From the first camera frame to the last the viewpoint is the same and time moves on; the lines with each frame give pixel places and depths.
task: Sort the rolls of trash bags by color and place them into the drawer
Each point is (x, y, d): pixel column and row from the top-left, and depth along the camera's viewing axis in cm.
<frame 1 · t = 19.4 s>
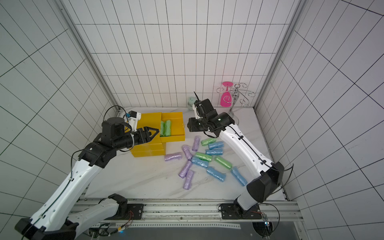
left hand: (153, 135, 68), fingers open
right hand: (192, 121, 77), fingers open
yellow drawer cabinet: (155, 150, 89), point 8 cm above the table
yellow top drawer: (177, 128, 90), point 16 cm above the table
green bag roll far left: (165, 132, 85), point 18 cm above the table
green bag roll lower middle: (168, 128, 87), point 18 cm above the table
mint green jar: (190, 102, 117), point 7 cm above the table
chrome glass rack stand: (238, 90, 91), point 30 cm above the table
pink plastic wine glass: (226, 100, 102), point 19 cm above the table
green bag roll centre: (203, 156, 91), point 3 cm above the table
green bag roll right: (223, 162, 90), point 2 cm above the table
green bag roll top: (206, 142, 99), point 2 cm above the table
purple bag roll left: (172, 156, 92), point 3 cm above the table
purple bag roll upper middle: (187, 151, 94), point 3 cm above the table
purple bag roll top: (195, 145, 97), point 2 cm above the table
purple bag roll lower: (184, 170, 87), point 2 cm above the table
purple bag roll bottom: (188, 180, 83), point 2 cm above the table
blue bag roll top: (216, 145, 97), point 3 cm above the table
blue bag roll: (214, 152, 94), point 3 cm above the table
blue bag roll centre: (199, 162, 89), point 3 cm above the table
blue bag roll lower: (218, 175, 86), point 2 cm above the table

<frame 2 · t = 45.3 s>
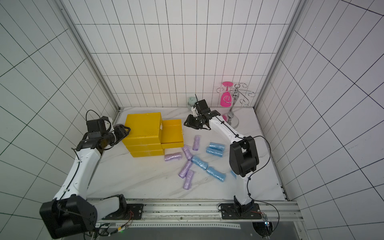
left hand: (127, 133, 81), fingers open
right hand: (187, 120, 91), fingers open
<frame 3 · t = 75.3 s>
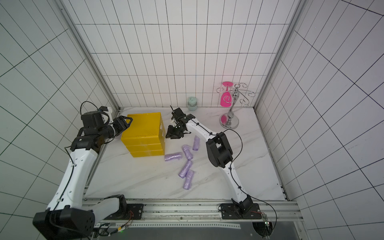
left hand: (129, 124, 75), fingers open
right hand: (169, 132, 95), fingers open
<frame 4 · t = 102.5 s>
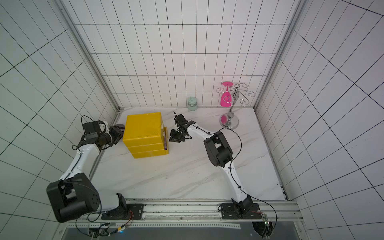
left hand: (125, 132, 85), fingers open
right hand: (171, 135, 100), fingers closed
